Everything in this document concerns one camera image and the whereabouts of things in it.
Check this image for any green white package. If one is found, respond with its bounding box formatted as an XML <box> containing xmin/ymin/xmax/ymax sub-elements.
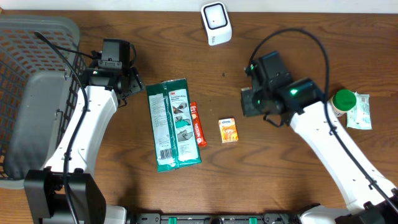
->
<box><xmin>147</xmin><ymin>78</ymin><xmax>201</xmax><ymax>172</ymax></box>

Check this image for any white barcode scanner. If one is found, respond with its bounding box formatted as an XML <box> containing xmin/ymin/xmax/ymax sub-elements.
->
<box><xmin>201</xmin><ymin>1</ymin><xmax>233</xmax><ymax>46</ymax></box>

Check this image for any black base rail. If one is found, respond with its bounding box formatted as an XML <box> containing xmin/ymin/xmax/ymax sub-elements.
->
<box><xmin>130</xmin><ymin>212</ymin><xmax>301</xmax><ymax>224</ymax></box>

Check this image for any orange small box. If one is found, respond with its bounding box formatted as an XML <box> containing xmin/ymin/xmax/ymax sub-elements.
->
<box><xmin>218</xmin><ymin>118</ymin><xmax>239</xmax><ymax>143</ymax></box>

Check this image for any grey plastic basket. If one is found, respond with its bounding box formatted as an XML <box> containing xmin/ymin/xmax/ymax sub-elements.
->
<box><xmin>1</xmin><ymin>15</ymin><xmax>86</xmax><ymax>189</ymax></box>

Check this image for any green lid jar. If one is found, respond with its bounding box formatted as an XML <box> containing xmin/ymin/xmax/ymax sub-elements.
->
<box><xmin>329</xmin><ymin>89</ymin><xmax>356</xmax><ymax>117</ymax></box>

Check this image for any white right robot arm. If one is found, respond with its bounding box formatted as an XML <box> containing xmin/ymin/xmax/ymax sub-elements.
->
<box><xmin>241</xmin><ymin>52</ymin><xmax>397</xmax><ymax>223</ymax></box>

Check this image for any red stick sachet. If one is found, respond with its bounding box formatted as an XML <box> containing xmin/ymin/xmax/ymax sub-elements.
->
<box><xmin>190</xmin><ymin>102</ymin><xmax>207</xmax><ymax>147</ymax></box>

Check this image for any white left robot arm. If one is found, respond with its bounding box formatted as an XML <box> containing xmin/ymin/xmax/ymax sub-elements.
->
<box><xmin>24</xmin><ymin>39</ymin><xmax>145</xmax><ymax>223</ymax></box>

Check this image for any mint green snack packet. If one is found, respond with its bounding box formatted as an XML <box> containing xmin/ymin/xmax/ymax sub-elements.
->
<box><xmin>346</xmin><ymin>92</ymin><xmax>372</xmax><ymax>130</ymax></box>

